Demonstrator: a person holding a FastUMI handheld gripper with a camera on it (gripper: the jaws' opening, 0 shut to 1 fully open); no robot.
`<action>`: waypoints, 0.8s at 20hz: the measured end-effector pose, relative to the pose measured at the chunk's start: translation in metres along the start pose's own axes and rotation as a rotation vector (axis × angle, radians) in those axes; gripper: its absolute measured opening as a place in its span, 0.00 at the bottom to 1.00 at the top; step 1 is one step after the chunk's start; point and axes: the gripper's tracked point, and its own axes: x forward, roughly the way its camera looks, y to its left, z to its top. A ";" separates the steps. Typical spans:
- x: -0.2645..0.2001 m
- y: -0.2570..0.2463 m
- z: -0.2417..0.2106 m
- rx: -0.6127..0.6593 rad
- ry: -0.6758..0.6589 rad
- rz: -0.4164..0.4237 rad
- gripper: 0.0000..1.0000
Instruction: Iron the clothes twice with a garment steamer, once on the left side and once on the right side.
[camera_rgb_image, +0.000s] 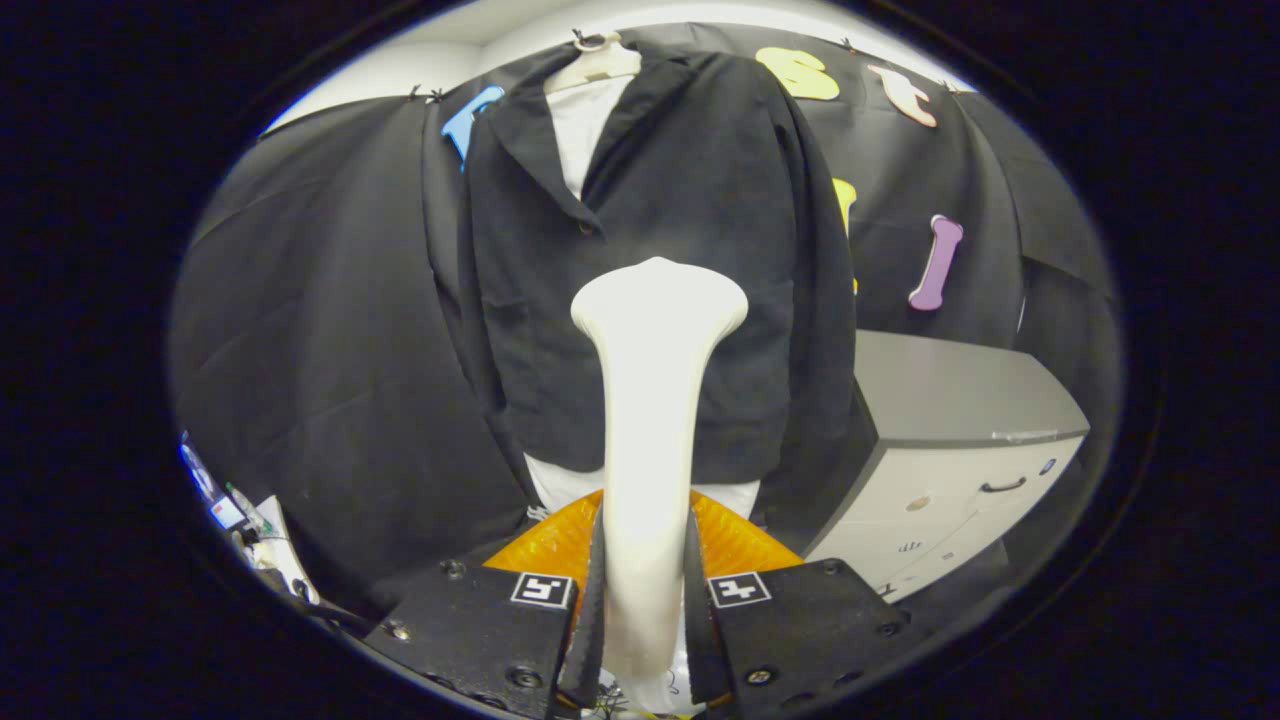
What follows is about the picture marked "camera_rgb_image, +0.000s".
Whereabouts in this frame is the black backdrop cloth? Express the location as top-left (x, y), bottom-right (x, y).
top-left (170, 22), bottom-right (1121, 621)

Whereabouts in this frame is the white clothes hanger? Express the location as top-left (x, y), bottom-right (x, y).
top-left (543, 32), bottom-right (643, 96)

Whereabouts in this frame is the green capped bottle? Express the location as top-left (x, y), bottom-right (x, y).
top-left (225, 482), bottom-right (273, 537)

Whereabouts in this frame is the white shirt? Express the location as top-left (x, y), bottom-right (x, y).
top-left (522, 75), bottom-right (761, 521)

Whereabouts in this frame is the grey two-door cabinet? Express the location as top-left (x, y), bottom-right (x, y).
top-left (805, 330), bottom-right (1091, 603)

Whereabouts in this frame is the white garment steamer with hose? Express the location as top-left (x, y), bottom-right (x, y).
top-left (570, 257), bottom-right (749, 713)

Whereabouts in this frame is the small lit screen device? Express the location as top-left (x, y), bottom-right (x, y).
top-left (182, 440), bottom-right (248, 533)

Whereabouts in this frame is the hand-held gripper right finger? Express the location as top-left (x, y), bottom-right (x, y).
top-left (685, 490), bottom-right (921, 706)

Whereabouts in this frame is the black suit jacket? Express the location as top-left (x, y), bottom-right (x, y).
top-left (422, 48), bottom-right (881, 526)

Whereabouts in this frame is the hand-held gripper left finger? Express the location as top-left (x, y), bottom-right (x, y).
top-left (365, 490), bottom-right (606, 719)

